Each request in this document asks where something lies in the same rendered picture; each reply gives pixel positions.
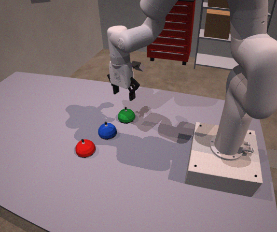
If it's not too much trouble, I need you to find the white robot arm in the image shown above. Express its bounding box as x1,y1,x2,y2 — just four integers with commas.
107,0,277,160

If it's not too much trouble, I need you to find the red dome bell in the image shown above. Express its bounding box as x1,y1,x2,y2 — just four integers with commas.
75,139,96,158

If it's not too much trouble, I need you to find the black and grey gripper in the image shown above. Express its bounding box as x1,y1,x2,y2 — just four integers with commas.
107,61,140,101

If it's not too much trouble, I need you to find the blue bell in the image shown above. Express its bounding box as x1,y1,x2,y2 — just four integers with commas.
98,122,117,140

